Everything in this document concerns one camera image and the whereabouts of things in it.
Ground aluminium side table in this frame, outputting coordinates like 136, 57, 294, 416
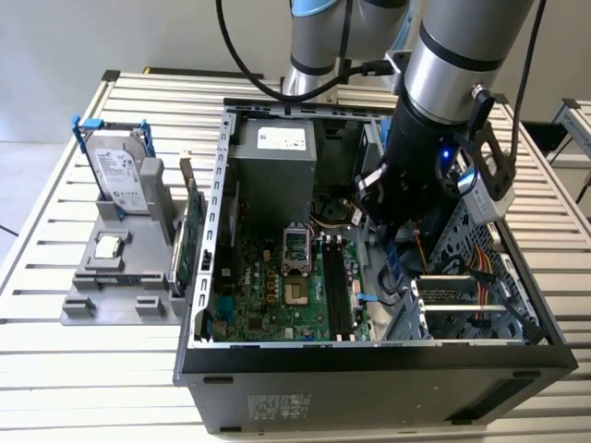
547, 96, 591, 204

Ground green motherboard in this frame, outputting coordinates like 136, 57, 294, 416
210, 233, 373, 343

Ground black RAM slot white clips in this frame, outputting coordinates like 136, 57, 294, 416
321, 234, 345, 342
335, 234, 356, 342

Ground black round fan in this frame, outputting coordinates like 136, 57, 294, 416
316, 193, 355, 225

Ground hard disk in blue carrier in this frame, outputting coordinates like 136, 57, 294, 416
71, 117, 156, 221

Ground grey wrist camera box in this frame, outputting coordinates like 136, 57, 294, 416
456, 170, 517, 223

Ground black PC case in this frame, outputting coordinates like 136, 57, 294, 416
173, 96, 579, 436

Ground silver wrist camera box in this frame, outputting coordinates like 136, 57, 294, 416
354, 166, 388, 208

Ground grey parts rack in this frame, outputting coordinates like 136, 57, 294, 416
59, 159, 195, 329

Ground metal disk bay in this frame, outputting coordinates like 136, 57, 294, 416
382, 273, 513, 342

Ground thin orange wire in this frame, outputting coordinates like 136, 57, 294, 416
414, 229, 428, 278

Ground black bar yellow end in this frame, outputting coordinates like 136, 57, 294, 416
142, 66, 265, 80

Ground silver CPU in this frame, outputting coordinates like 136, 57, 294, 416
91, 235, 125, 259

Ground black stand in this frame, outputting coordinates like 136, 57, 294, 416
521, 120, 568, 163

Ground grey power supply unit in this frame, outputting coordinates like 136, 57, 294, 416
229, 117, 320, 232

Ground black flat cable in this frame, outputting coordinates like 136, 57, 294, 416
470, 270, 544, 345

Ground blue drive bay latch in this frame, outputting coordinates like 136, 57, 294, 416
378, 117, 393, 161

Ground orange yellow wire bundle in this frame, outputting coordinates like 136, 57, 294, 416
465, 245, 499, 324

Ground metal socket cover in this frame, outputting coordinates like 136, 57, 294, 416
281, 221, 313, 276

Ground thick black camera cable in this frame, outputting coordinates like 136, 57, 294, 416
214, 0, 393, 102

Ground CPU socket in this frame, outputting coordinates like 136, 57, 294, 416
282, 275, 311, 306

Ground green graphics card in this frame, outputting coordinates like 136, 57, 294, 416
168, 150, 208, 300

